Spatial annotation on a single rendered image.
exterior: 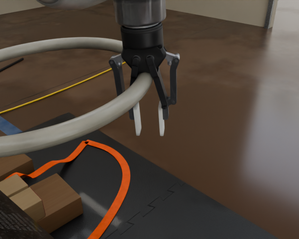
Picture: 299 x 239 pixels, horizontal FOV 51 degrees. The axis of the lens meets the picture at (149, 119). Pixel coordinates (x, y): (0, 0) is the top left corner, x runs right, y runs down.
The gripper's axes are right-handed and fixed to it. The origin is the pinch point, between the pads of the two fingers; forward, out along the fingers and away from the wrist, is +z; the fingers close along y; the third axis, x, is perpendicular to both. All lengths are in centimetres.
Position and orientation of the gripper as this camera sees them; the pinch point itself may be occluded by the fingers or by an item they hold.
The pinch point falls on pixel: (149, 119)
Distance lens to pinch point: 66.7
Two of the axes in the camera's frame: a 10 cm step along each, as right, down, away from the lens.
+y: -9.9, 0.0, 1.4
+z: 0.7, 8.5, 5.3
